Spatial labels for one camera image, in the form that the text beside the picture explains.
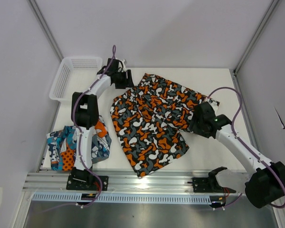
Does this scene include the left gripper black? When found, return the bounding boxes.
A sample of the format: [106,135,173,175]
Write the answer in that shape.
[115,70,134,90]

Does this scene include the black orange camouflage shorts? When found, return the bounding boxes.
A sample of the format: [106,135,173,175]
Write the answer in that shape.
[110,74,219,178]

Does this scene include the blue orange patterned shorts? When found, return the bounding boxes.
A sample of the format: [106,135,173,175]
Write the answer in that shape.
[47,116,112,171]

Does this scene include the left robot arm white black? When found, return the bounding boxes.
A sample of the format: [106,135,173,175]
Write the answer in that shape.
[71,58,134,171]

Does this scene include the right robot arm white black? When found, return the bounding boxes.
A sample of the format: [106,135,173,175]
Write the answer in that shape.
[190,102,285,209]

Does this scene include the white plastic basket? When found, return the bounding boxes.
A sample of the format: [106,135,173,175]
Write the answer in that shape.
[49,56,103,103]

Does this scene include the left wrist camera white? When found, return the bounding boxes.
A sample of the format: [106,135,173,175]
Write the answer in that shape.
[121,59,127,65]

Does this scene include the right side aluminium rail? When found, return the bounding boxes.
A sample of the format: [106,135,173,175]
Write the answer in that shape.
[229,69,259,151]

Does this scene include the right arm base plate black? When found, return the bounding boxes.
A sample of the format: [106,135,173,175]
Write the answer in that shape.
[187,177,236,193]

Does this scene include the left aluminium frame post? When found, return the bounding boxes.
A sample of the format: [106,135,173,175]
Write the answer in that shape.
[27,0,64,62]

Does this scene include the aluminium frame post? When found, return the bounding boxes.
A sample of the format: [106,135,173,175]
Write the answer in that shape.
[233,0,282,76]
[27,0,64,62]

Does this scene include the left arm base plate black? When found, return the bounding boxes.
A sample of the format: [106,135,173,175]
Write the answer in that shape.
[66,167,109,191]

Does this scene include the aluminium mounting rail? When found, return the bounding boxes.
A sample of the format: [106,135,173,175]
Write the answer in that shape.
[22,169,209,195]

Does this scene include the right aluminium frame post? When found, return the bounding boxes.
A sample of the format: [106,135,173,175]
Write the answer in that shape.
[233,0,282,76]

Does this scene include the white slotted cable duct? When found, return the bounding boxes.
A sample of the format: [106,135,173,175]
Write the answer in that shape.
[32,192,225,205]

